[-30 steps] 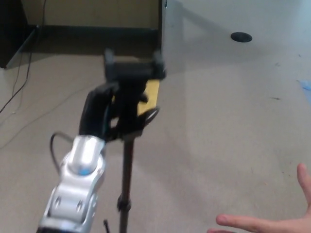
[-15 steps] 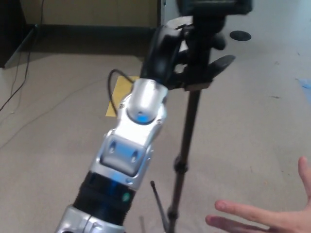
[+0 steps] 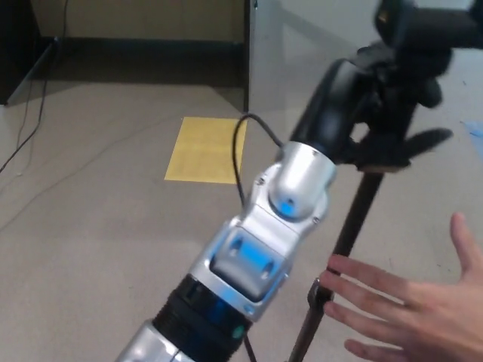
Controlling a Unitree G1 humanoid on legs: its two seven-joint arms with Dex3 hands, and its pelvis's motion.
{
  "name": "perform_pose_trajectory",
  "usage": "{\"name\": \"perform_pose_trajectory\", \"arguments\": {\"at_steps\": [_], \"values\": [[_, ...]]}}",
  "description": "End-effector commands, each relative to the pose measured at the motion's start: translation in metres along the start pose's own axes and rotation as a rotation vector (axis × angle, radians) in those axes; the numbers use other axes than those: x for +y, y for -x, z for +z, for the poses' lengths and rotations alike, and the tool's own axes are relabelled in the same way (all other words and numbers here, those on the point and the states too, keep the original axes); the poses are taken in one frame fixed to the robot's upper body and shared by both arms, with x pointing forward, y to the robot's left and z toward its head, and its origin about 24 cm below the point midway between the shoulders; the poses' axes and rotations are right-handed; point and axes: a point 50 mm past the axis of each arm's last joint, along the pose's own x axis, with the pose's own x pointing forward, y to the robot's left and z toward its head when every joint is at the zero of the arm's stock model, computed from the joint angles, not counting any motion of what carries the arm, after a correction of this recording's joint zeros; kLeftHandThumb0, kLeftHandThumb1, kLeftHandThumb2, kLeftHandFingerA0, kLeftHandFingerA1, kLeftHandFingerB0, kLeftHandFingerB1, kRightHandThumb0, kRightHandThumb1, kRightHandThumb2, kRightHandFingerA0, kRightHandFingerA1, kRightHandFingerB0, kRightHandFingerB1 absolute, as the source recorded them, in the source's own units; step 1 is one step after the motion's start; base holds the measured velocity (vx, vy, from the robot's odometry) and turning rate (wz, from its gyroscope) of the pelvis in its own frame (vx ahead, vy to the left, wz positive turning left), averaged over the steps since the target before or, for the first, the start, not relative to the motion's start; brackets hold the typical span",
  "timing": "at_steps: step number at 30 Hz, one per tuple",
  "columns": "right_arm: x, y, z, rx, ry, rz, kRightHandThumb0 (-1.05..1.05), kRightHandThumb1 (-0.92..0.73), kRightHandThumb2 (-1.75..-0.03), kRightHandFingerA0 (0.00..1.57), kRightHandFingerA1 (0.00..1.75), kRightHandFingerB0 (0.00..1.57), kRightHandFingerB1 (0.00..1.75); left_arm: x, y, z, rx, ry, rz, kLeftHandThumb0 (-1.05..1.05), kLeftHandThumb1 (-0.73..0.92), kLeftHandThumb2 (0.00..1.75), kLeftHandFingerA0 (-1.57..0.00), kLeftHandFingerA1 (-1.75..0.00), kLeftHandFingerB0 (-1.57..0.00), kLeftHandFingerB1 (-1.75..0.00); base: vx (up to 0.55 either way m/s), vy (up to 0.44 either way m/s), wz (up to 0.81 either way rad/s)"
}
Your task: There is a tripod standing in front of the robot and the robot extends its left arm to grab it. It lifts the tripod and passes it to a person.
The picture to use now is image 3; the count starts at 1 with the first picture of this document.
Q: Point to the person's bare right hand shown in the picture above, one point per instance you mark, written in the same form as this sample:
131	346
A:
434	320

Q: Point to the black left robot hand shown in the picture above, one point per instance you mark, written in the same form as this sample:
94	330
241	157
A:
332	109

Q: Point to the black tripod with phone holder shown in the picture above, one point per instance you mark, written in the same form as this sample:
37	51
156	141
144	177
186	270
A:
357	211

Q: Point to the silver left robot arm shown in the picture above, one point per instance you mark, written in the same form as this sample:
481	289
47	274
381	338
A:
294	188

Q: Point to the dark wooden desk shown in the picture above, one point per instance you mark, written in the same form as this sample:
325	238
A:
246	56

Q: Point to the yellow paper sheet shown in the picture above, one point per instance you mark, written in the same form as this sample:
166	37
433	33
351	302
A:
200	151

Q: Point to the blue tape scrap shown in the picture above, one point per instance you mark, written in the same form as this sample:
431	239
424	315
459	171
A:
476	128

